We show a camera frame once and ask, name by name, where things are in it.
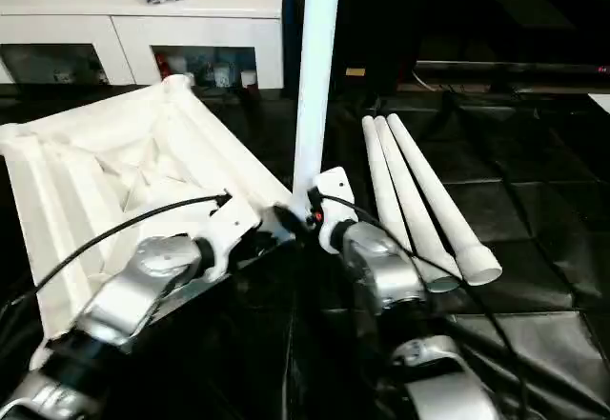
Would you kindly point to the white plastic table leg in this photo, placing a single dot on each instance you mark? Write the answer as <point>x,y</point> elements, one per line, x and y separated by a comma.
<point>381,177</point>
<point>317,82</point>
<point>433,191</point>
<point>405,186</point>

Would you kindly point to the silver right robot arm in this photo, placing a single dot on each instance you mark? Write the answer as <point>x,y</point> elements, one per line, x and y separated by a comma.
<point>386,267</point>

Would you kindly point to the white sideboard cabinet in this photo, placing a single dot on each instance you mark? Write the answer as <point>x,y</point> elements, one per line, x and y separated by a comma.
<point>143,25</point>

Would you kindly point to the small gold label plate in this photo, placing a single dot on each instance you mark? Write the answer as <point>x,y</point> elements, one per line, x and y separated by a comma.
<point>355,71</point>

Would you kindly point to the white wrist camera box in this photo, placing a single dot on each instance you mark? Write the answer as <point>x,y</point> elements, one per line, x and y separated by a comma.
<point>333,191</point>
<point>229,229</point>

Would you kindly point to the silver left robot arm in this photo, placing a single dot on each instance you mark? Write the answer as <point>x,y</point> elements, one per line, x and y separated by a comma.
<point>133,286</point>

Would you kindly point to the black work mat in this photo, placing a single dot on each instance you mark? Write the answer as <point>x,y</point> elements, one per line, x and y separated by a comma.
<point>524,201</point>

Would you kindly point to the white plastic table top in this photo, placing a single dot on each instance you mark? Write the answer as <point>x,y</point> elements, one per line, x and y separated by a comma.
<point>71,177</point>

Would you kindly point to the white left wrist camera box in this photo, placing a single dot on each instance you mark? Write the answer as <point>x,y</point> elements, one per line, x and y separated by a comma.
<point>229,229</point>

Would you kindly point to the red bottle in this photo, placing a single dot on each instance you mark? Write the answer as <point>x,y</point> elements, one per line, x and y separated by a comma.
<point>162,65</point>

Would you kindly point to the dark patterned mug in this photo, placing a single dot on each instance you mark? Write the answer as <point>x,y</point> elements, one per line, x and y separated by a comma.
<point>205,70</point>

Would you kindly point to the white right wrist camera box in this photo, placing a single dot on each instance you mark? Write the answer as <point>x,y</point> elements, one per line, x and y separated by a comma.
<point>333,191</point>

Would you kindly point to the small white cup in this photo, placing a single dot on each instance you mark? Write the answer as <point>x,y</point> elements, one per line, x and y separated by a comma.
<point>175,65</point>

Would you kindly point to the white patterned jug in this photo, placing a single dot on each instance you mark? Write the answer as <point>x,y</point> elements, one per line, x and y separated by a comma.
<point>222,76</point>

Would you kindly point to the white board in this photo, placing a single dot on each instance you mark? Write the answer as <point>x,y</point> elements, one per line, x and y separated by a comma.
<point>601,102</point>

